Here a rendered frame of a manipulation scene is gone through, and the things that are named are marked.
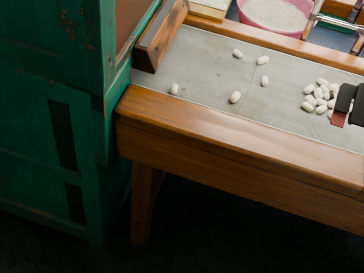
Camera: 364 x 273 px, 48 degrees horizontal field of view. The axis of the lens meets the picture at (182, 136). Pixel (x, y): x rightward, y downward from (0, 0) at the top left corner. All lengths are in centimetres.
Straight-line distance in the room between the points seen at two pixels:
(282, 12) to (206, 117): 59
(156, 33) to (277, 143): 39
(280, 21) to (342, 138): 47
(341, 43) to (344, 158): 59
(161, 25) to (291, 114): 40
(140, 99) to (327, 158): 45
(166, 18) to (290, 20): 48
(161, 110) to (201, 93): 14
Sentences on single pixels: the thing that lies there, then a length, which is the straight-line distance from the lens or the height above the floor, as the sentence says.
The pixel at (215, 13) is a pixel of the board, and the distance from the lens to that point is 127.
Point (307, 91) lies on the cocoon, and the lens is 114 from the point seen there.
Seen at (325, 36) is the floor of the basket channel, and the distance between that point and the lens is 151.
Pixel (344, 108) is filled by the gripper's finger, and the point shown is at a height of 106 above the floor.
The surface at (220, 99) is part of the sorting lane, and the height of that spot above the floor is 74.
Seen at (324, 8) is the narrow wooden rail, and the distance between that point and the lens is 154.
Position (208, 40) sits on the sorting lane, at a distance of 122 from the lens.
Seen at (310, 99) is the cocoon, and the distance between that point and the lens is 111.
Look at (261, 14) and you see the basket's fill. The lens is 140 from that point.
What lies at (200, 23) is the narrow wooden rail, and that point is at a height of 76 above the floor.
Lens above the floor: 148
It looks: 51 degrees down
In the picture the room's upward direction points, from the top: 11 degrees clockwise
